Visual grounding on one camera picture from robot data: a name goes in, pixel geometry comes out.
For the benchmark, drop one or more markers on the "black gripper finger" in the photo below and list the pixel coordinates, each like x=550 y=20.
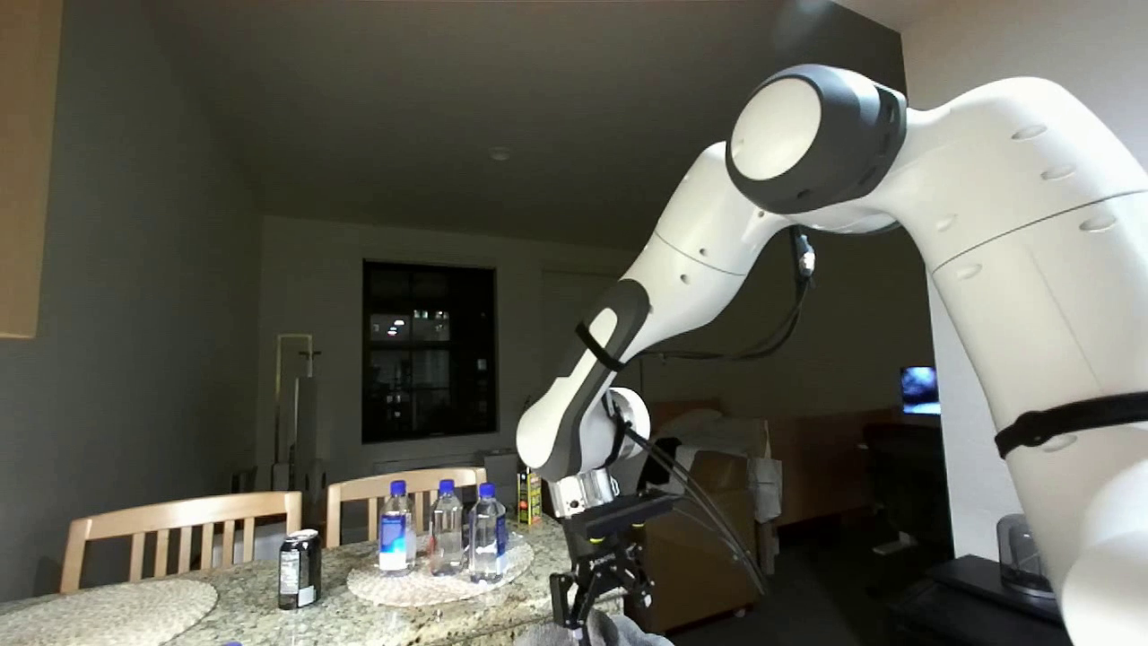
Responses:
x=634 y=593
x=569 y=599

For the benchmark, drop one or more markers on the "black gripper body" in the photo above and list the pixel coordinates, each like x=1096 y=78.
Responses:
x=607 y=556

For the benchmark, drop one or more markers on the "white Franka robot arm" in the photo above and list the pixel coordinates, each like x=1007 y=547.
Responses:
x=980 y=203

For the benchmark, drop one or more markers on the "cardboard box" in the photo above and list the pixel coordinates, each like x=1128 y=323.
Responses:
x=710 y=539

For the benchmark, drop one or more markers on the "yellow carton box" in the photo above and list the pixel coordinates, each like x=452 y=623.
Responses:
x=528 y=501

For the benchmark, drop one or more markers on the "clear plastic water bottle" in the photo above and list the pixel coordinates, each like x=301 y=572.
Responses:
x=446 y=532
x=484 y=535

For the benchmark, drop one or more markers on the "blue label water bottle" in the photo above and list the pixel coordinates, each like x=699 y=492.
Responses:
x=396 y=532

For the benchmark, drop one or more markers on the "light wooden slatted chair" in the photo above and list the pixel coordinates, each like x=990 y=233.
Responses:
x=166 y=520
x=362 y=492

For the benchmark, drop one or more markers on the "wooden sideboard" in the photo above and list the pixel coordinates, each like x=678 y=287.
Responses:
x=837 y=469

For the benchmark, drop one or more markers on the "dark window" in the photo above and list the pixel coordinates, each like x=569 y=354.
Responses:
x=429 y=354

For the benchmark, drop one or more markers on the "small dark jar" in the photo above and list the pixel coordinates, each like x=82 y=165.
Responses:
x=299 y=572

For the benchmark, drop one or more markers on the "dark side table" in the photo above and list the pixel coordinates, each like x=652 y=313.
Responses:
x=955 y=604

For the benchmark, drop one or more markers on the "glowing blue screen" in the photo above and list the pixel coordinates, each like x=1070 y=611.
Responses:
x=919 y=389

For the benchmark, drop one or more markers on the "clear drinking glass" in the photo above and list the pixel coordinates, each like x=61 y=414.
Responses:
x=1022 y=555

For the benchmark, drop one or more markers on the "ceiling smoke detector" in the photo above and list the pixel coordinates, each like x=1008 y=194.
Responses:
x=500 y=157

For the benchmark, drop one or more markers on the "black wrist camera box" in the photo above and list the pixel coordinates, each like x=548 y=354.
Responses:
x=623 y=513

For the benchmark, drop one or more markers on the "wooden wall cabinet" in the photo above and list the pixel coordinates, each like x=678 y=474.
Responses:
x=26 y=165

